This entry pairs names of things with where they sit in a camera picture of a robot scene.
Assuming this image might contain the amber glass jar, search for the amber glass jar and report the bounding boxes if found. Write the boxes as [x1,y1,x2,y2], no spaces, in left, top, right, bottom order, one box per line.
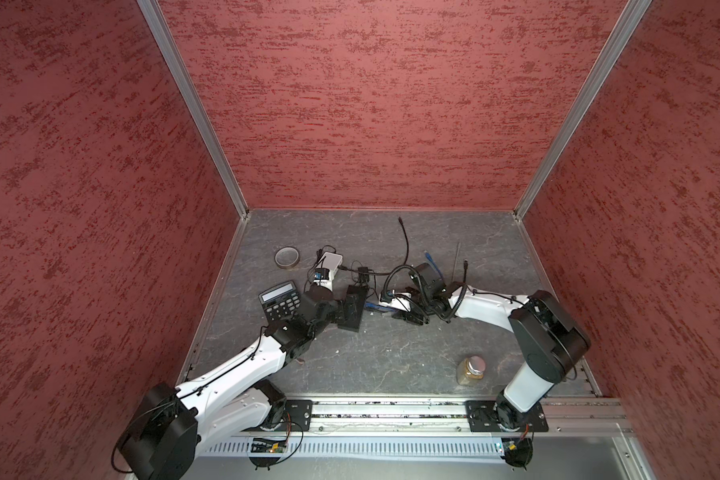
[456,355,486,386]

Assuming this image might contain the white network switch box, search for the white network switch box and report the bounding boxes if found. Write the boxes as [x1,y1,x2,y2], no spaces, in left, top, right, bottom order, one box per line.
[316,252,343,278]

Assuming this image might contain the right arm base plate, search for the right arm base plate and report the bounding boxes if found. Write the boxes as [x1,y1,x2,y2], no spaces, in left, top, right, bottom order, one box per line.
[465,400,549,434]

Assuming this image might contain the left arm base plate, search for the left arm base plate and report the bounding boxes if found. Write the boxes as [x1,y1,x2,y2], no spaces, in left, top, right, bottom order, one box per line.
[258,400,313,432]

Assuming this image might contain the white slotted cable duct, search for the white slotted cable duct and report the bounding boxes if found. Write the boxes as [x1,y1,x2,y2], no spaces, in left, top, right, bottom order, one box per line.
[200,436,504,463]

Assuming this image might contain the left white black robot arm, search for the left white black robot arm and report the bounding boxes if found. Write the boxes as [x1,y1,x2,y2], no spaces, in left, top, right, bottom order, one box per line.
[110,285,346,479]

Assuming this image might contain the metal frame post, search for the metal frame post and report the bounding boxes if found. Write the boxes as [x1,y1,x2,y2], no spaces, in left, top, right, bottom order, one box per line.
[513,0,652,223]
[137,0,250,221]

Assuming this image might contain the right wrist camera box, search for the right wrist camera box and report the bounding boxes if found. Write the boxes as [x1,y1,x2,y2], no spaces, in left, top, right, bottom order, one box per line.
[378,291,411,312]

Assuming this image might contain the black desk calculator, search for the black desk calculator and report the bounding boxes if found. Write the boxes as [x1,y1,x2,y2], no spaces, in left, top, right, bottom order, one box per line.
[258,281,301,323]

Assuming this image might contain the blue ethernet cable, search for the blue ethernet cable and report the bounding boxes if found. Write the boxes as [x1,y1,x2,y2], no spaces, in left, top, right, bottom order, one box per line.
[363,251,445,313]

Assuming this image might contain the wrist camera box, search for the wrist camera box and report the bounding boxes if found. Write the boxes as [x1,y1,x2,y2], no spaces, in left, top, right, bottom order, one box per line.
[378,291,411,312]
[309,264,335,302]

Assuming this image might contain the aluminium front rail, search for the aluminium front rail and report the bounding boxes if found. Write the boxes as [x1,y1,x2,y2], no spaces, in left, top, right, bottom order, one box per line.
[146,393,632,437]

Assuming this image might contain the brown tape roll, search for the brown tape roll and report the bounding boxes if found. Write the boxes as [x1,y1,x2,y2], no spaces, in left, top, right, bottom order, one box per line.
[274,246,301,270]

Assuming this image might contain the black power adapter with cable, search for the black power adapter with cable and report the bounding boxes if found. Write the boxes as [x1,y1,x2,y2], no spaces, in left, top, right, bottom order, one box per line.
[305,217,412,301]

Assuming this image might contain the right metal frame post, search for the right metal frame post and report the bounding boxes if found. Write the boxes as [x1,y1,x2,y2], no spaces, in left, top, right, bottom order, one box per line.
[513,0,652,223]

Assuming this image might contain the black ribbed network switch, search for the black ribbed network switch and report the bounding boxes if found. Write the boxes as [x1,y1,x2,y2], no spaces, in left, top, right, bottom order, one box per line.
[336,285,369,333]

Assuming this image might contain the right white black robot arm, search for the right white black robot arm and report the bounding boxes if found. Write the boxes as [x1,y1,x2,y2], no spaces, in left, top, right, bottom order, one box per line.
[380,263,591,432]

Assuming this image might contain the left metal frame post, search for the left metal frame post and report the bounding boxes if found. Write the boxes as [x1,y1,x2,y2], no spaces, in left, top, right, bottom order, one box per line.
[137,0,250,221]

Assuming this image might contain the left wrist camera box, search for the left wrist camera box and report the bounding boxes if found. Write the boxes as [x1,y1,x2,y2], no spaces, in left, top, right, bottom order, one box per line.
[309,264,335,302]

